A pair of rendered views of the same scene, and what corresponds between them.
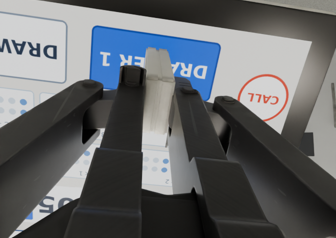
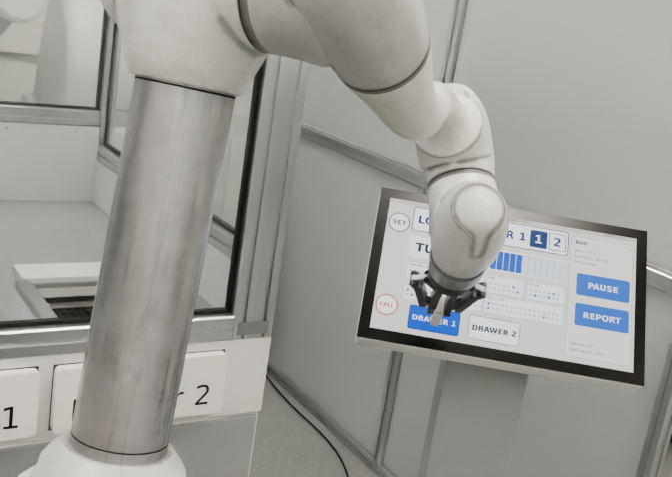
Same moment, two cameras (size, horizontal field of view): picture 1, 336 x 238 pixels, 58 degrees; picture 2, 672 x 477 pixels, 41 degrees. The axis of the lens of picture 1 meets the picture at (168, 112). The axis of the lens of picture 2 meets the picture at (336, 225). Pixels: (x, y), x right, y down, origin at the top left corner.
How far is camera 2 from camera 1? 1.42 m
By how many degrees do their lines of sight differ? 4
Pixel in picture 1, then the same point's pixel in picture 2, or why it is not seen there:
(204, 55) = (413, 323)
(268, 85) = (385, 310)
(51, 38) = (474, 332)
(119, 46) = (447, 328)
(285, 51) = (380, 323)
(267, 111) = (383, 298)
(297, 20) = (377, 335)
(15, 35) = (487, 333)
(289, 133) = (371, 287)
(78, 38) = (463, 331)
